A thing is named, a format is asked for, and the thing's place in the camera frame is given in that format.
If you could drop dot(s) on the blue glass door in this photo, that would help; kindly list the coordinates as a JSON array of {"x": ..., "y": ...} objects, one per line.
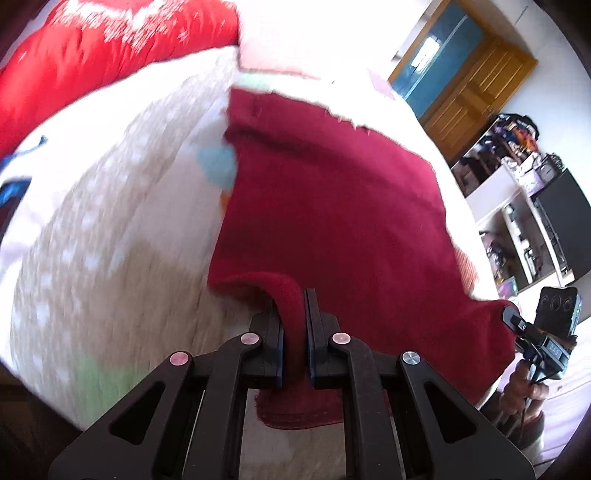
[{"x": 434, "y": 50}]

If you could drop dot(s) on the white shelf unit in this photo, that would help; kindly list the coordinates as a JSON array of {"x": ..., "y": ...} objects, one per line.
[{"x": 498, "y": 194}]

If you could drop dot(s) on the wooden door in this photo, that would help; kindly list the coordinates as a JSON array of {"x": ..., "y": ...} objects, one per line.
[{"x": 480, "y": 92}]

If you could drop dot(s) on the person's right hand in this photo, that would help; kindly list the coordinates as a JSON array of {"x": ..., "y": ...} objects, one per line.
[{"x": 521, "y": 387}]

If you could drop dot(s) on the red floral quilt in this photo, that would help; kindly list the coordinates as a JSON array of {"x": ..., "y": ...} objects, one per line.
[{"x": 92, "y": 55}]

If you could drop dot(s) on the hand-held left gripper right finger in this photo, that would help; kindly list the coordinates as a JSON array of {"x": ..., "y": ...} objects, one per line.
[{"x": 310, "y": 350}]

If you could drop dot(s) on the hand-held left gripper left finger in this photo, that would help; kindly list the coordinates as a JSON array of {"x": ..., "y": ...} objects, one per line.
[{"x": 277, "y": 355}]

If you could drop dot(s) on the maroon knit sweater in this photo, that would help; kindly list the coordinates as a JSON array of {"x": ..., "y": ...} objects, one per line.
[{"x": 346, "y": 194}]

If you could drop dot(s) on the pink pillow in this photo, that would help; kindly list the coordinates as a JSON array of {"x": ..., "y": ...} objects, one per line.
[{"x": 295, "y": 37}]

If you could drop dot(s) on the pile of clothes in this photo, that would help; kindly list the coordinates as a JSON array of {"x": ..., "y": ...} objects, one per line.
[{"x": 512, "y": 134}]

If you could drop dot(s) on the patchwork quilted bedspread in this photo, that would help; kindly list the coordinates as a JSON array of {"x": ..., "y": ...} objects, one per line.
[{"x": 115, "y": 230}]

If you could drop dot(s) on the dark ornate clock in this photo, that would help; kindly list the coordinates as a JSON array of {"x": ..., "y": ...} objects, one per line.
[{"x": 550, "y": 167}]

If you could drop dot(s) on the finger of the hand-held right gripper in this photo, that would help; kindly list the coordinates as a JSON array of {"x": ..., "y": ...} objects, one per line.
[{"x": 515, "y": 318}]

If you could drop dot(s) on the black monitor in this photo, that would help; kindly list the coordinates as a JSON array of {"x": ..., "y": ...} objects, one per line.
[{"x": 568, "y": 217}]

